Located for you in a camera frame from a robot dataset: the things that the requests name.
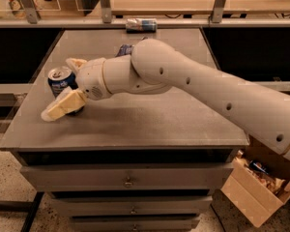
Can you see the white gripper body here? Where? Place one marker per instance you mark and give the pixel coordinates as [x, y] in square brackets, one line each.
[91, 78]

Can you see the blue can in box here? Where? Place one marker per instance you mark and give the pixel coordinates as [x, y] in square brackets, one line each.
[257, 166]

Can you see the open cardboard box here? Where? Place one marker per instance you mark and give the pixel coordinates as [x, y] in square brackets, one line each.
[257, 195]

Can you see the grey drawer cabinet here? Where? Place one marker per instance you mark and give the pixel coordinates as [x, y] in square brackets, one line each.
[131, 163]

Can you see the crumpled blue chip bag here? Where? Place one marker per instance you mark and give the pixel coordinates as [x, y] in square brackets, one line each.
[125, 49]

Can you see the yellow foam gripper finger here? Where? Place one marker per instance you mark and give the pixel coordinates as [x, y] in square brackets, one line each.
[76, 64]
[69, 100]

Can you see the blue pepsi can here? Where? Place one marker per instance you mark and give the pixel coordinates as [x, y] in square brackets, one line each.
[60, 78]

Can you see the lying silver blue can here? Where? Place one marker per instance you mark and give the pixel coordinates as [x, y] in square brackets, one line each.
[135, 25]

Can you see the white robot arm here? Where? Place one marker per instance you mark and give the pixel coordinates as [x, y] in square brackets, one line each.
[154, 66]

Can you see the grey metal railing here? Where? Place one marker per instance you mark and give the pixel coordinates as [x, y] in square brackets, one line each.
[116, 13]

